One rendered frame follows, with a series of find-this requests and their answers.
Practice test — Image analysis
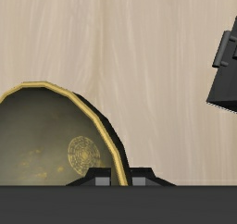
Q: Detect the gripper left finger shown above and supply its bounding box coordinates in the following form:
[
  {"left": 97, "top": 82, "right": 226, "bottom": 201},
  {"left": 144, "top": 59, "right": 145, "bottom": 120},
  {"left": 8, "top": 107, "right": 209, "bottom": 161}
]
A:
[{"left": 65, "top": 167, "right": 112, "bottom": 187}]

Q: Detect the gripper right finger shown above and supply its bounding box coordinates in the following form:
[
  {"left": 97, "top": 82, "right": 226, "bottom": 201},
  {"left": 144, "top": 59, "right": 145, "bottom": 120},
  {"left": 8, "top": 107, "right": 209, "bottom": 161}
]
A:
[{"left": 129, "top": 167, "right": 177, "bottom": 187}]

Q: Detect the black gold-rimmed porcelain bowl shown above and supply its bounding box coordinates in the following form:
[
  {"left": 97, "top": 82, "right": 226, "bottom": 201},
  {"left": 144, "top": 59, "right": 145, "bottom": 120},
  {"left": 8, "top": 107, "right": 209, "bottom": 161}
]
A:
[{"left": 0, "top": 81, "right": 133, "bottom": 187}]

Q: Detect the cabinet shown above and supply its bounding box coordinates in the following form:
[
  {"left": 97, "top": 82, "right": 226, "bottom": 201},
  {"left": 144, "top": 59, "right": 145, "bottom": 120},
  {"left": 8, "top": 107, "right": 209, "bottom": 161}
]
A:
[{"left": 206, "top": 15, "right": 237, "bottom": 114}]

